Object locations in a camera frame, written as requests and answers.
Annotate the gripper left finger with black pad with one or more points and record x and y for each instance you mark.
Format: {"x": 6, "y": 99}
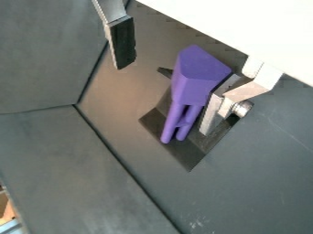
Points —
{"x": 119, "y": 29}

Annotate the black curved fixture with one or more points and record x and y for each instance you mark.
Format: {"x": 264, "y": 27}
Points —
{"x": 189, "y": 150}

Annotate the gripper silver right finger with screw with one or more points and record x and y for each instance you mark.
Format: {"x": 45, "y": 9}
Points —
{"x": 230, "y": 97}

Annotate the purple three prong object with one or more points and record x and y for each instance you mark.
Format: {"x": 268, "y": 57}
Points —
{"x": 197, "y": 74}

